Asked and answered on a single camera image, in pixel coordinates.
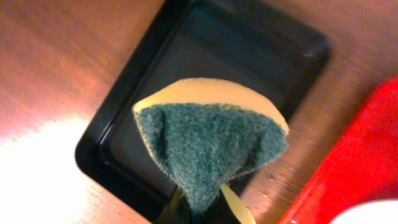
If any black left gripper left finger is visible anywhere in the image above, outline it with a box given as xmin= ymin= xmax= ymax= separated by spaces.
xmin=154 ymin=188 xmax=192 ymax=224

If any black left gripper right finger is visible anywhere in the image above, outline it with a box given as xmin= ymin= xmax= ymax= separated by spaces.
xmin=201 ymin=190 xmax=240 ymax=224

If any green yellow sponge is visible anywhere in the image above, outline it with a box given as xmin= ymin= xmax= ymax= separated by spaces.
xmin=132 ymin=78 xmax=289 ymax=223

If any white plate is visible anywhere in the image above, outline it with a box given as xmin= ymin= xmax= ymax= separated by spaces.
xmin=330 ymin=200 xmax=397 ymax=224

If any red serving tray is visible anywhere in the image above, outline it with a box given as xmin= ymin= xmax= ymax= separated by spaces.
xmin=281 ymin=78 xmax=397 ymax=223

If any black plastic tray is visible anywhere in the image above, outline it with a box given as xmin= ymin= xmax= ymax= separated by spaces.
xmin=75 ymin=1 xmax=330 ymax=223

